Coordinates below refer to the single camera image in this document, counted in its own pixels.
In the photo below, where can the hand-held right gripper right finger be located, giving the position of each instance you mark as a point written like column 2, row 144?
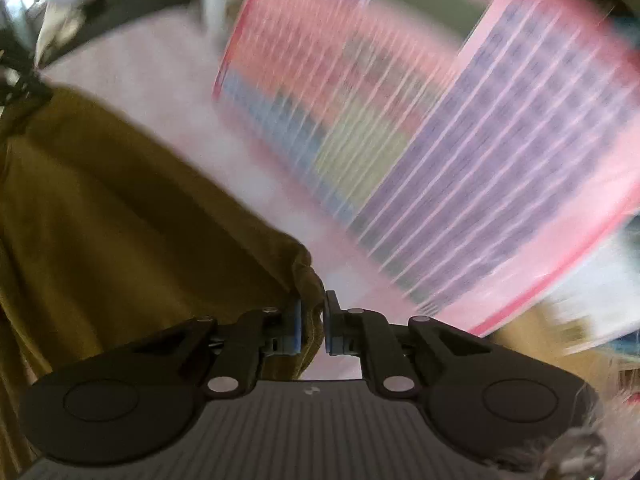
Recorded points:
column 334, row 330

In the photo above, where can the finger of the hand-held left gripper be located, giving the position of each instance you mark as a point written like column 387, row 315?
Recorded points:
column 25, row 92

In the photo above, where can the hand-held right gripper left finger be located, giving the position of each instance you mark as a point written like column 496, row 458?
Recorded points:
column 296, row 327

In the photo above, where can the pink learning tablet toy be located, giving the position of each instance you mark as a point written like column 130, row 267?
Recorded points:
column 450, row 160

